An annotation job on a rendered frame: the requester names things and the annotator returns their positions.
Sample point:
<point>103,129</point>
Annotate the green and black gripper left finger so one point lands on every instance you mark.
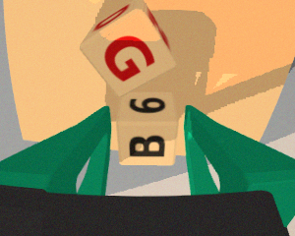
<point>55,163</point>

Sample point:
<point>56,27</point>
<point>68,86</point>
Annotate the orange flat mat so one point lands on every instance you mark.
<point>232,60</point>

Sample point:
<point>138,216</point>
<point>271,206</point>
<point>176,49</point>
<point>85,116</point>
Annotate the beige letter block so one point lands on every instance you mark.
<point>129,48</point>
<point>147,128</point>

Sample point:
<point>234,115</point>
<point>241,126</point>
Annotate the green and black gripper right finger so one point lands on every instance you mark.
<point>241,163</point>

